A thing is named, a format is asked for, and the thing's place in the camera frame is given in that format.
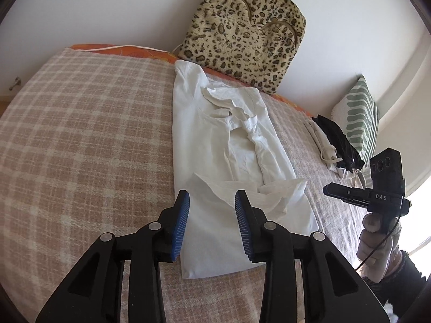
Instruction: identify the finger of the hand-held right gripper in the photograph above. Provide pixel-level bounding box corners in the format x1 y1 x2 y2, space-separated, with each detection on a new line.
322 182 369 206

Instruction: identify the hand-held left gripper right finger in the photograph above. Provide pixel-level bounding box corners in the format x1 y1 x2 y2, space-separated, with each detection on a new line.
235 189 391 323

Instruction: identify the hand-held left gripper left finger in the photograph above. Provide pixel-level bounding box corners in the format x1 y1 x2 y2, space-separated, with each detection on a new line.
35 190 191 323

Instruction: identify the white t-shirt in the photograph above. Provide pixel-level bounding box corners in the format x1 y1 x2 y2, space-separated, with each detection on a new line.
172 60 320 280

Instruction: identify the person's right forearm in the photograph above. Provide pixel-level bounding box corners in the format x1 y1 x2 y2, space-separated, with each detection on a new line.
360 247 428 323

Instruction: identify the person's right hand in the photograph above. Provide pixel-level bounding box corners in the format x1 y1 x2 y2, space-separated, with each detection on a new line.
356 213 403 281

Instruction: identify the black folded garment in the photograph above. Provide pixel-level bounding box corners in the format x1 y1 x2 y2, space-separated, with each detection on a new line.
311 114 365 172

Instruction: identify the beige folded garment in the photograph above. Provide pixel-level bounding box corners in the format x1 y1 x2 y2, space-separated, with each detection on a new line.
305 119 337 165

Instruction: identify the green patterned white pillow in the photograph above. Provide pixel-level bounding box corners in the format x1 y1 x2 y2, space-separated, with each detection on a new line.
331 75 380 160

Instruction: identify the pink plaid blanket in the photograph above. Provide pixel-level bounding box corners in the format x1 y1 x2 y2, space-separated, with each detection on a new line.
0 47 374 323

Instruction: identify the leopard print cushion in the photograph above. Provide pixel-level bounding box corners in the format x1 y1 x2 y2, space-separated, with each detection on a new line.
177 0 307 95

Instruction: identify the white folded drawstring garment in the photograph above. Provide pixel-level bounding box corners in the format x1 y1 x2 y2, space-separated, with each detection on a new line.
328 161 362 180

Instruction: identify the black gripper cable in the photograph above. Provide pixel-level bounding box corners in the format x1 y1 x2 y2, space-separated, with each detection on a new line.
353 213 403 271

